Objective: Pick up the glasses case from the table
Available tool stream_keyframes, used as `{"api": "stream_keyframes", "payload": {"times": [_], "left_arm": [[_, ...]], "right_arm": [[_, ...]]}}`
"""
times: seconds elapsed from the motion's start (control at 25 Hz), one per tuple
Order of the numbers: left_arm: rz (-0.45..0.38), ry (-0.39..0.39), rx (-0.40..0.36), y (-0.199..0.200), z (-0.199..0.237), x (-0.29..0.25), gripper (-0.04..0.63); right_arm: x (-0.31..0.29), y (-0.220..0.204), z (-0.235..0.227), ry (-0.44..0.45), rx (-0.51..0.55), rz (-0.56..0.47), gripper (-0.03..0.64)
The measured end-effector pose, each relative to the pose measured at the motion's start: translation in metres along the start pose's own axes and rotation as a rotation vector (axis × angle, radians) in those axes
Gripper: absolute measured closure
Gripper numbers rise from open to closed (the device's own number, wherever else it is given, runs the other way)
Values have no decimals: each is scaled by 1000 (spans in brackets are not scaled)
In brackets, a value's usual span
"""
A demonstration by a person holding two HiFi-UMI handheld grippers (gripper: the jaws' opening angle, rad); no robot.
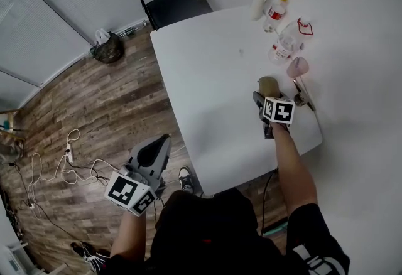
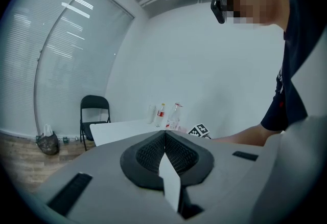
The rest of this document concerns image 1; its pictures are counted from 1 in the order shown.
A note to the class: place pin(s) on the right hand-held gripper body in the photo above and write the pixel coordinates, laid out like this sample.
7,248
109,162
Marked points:
279,110

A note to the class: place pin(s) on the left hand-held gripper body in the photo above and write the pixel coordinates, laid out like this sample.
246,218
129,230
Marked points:
122,190

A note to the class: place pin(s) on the grey oval pouch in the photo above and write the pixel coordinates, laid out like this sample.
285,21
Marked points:
269,86

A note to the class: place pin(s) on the person's left forearm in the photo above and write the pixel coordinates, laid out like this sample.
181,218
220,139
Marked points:
128,233

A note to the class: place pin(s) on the person's right forearm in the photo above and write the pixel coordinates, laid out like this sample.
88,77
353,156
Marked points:
292,170

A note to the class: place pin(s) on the metal hand tool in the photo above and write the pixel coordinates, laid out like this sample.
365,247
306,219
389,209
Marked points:
302,96

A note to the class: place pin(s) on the pink translucent cup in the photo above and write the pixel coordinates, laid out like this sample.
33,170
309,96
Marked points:
297,67

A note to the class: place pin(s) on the person's left shoe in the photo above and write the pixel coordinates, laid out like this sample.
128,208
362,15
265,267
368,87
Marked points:
185,179

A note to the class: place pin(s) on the white table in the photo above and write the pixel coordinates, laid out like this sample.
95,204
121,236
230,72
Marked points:
213,94

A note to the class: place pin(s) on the large clear plastic bottle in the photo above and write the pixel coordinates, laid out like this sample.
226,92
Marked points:
287,41

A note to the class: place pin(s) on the white plug adapter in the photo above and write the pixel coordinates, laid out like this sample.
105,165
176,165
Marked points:
31,205

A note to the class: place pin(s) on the person's black shirt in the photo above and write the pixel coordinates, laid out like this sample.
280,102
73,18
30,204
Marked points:
204,236

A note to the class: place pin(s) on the small clear red-label bottle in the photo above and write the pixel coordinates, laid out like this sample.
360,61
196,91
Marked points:
275,14

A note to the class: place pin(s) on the teal rod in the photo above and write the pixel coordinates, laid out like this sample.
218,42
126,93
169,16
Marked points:
276,229

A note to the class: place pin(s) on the white appliance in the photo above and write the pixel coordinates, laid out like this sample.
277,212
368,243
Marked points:
15,262

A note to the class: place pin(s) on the wooden shelf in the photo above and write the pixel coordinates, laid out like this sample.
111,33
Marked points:
7,129

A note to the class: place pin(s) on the black bag on floor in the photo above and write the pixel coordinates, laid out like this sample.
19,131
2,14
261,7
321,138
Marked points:
108,49

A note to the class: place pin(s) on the white plastic bag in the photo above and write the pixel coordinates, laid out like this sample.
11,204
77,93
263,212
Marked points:
102,36

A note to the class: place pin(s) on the small green device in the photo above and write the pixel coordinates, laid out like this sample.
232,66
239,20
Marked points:
130,32

